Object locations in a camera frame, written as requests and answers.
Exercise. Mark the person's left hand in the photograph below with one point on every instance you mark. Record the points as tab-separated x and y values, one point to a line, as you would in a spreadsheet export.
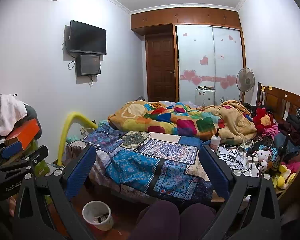
12	204

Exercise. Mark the pink clothing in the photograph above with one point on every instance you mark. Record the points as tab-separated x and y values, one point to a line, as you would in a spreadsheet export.
271	132

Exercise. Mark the orange box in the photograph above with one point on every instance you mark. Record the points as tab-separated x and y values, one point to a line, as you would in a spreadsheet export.
23	134

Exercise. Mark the yellow plush toy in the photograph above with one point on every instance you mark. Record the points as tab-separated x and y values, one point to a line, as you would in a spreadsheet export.
283	177

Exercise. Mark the blue patchwork bedspread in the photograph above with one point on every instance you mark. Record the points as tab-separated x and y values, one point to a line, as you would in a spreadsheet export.
145	166

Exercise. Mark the white small cabinet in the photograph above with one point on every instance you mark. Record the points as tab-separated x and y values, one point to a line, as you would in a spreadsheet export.
204	96

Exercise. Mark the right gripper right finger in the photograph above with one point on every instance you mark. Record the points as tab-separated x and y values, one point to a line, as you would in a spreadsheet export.
217	171

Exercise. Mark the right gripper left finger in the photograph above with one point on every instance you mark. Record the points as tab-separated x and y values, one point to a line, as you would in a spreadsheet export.
77	171

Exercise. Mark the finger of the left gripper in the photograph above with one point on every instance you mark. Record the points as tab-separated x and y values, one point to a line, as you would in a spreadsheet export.
28	163
11	150

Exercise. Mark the standing electric fan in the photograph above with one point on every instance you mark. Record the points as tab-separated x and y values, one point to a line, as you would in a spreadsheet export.
245	81

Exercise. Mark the black wall television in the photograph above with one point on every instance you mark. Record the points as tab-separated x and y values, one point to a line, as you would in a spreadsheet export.
86	39

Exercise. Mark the brown wooden door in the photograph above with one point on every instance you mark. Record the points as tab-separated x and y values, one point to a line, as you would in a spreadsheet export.
160	67

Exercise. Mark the green bag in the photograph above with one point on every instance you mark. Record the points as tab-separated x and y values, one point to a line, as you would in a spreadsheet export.
39	164

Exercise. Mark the white cloth on pile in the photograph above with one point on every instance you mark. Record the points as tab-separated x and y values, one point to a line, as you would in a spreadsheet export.
11	111

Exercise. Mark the yellow foam tube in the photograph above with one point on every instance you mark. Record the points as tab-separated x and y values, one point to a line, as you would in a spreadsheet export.
72	118

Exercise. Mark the white lotion bottle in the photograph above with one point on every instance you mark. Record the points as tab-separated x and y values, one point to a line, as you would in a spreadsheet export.
215	141

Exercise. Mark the person's purple trouser legs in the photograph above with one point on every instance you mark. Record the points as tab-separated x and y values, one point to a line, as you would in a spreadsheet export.
162	220

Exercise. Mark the red plush toy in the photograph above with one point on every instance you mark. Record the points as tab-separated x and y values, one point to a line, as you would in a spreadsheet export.
262	120

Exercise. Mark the white sliding wardrobe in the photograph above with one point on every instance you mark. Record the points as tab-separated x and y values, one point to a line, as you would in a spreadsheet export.
209	56

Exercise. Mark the white trash bucket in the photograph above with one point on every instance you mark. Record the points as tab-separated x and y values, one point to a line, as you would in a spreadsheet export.
98	214

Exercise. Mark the colourful fleece blanket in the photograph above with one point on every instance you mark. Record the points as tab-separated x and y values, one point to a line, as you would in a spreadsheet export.
230	119

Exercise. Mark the small black wall monitor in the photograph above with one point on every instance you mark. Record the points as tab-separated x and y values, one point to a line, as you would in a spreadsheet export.
88	65

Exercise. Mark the black white plush toy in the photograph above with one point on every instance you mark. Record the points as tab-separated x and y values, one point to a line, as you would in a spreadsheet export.
264	156

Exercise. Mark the wooden headboard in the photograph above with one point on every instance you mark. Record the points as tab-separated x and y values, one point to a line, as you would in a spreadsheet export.
282	103

